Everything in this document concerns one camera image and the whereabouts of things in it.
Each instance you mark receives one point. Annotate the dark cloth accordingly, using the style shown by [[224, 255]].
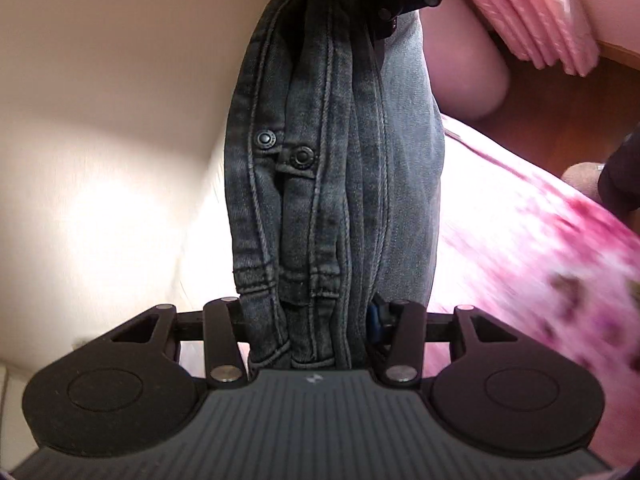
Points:
[[622, 175]]

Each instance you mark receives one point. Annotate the person's right forearm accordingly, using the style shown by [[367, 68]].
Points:
[[465, 60]]

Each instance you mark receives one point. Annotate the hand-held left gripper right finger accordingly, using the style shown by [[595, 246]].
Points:
[[373, 321]]

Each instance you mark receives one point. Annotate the tan rounded object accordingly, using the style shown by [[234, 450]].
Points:
[[580, 177]]

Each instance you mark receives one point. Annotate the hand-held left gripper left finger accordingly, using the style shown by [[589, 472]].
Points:
[[220, 332]]

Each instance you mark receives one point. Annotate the pink pleated curtain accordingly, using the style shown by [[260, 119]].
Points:
[[530, 15]]

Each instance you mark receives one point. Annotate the pink patterned blanket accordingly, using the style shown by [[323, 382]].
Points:
[[525, 260]]

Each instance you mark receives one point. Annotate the dark grey denim jeans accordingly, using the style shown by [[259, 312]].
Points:
[[330, 160]]

